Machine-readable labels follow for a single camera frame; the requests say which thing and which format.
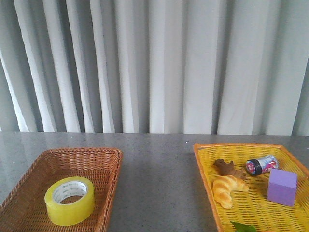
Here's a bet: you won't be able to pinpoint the yellow tape roll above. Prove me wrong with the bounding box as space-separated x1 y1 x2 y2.
44 176 95 226

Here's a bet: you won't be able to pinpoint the white pleated curtain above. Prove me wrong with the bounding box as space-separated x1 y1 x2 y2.
0 0 309 136

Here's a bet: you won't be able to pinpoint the brown toy dinosaur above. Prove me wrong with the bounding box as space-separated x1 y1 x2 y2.
214 159 246 180

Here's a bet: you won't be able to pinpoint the toy croissant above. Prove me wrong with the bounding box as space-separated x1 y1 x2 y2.
212 175 249 209

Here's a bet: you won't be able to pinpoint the small printed jar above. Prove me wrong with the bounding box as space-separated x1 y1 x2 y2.
246 155 279 176

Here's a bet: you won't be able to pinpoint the yellow woven basket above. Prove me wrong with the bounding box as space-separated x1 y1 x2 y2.
193 143 309 232

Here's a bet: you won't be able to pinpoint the orange toy carrot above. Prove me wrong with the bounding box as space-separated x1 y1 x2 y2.
230 221 257 232

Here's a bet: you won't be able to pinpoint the purple foam cube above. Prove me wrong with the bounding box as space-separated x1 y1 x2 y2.
267 169 297 207

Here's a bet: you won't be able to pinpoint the brown wicker basket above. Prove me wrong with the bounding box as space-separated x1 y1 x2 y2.
0 147 123 232

